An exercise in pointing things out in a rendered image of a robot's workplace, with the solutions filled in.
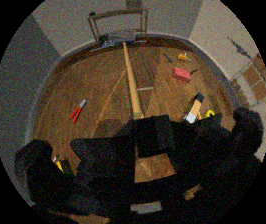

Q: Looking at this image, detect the long scraper with wooden handle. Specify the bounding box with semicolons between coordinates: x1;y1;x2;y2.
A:
114;41;177;158

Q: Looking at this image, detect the red rectangular block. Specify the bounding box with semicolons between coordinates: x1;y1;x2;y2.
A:
173;67;190;82

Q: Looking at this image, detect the yellow rectangular block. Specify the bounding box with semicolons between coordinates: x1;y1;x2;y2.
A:
57;159;73;176

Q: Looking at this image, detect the yellow ring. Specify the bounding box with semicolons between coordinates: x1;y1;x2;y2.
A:
204;111;213;118

